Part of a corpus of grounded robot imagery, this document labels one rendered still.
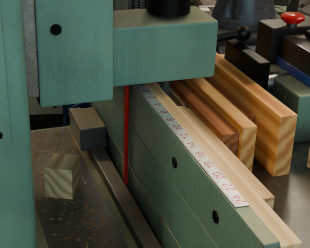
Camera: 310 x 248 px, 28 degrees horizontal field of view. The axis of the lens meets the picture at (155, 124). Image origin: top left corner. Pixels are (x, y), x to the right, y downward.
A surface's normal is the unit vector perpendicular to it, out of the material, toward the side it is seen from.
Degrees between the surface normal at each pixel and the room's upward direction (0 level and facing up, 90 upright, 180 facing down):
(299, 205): 0
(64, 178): 90
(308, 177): 0
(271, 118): 90
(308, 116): 90
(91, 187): 0
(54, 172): 90
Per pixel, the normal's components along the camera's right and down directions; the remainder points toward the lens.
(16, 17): 0.56, 0.37
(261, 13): 0.37, 0.12
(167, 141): -0.94, 0.12
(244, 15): -0.11, 0.14
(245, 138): 0.33, 0.42
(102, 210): 0.04, -0.90
